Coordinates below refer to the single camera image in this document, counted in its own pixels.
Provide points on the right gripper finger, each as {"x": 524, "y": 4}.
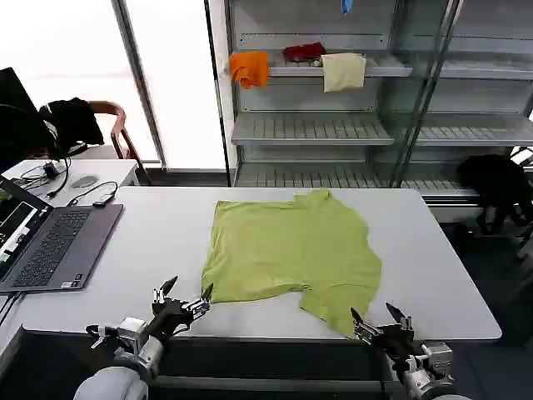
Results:
{"x": 406, "y": 324}
{"x": 366, "y": 331}

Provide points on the dark window mullion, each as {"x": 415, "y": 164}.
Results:
{"x": 137, "y": 75}

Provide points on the black power adapter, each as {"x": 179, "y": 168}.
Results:
{"x": 51, "y": 171}

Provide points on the black headphones with pale earcup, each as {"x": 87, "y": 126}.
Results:
{"x": 50, "y": 133}

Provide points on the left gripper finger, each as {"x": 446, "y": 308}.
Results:
{"x": 164, "y": 289}
{"x": 199, "y": 308}

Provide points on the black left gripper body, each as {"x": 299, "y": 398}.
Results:
{"x": 170, "y": 316}

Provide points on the small white desk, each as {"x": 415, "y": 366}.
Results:
{"x": 110, "y": 171}

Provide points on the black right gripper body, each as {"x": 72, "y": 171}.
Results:
{"x": 395, "y": 341}

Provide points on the dark grey laptop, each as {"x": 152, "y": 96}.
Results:
{"x": 54, "y": 246}

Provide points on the grey metal shelf with cloths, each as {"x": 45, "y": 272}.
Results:
{"x": 312, "y": 129}

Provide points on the lime green shirt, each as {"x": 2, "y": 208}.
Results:
{"x": 287, "y": 250}

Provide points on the brown wooden chair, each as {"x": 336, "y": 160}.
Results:
{"x": 118, "y": 125}

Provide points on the grey oval mouse pad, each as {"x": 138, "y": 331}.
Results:
{"x": 84, "y": 181}

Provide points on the black computer monitor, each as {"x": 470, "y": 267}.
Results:
{"x": 10, "y": 87}

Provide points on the black garment heap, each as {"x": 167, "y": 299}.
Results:
{"x": 491, "y": 179}

